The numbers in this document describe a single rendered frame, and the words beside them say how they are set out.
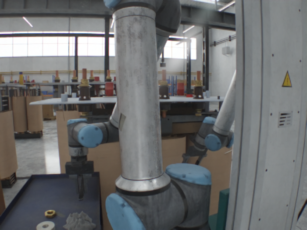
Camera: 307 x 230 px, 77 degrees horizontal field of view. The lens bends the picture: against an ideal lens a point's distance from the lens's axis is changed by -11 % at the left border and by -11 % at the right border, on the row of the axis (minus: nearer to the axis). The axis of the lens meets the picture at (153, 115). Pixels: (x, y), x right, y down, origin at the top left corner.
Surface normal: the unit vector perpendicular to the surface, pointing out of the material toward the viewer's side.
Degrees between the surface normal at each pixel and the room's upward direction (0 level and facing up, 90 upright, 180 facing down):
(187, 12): 90
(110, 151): 90
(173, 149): 90
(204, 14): 90
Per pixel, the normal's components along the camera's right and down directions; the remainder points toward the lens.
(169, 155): 0.27, 0.11
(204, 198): 0.63, 0.08
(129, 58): -0.19, 0.06
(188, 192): 0.51, -0.54
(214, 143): -0.67, 0.16
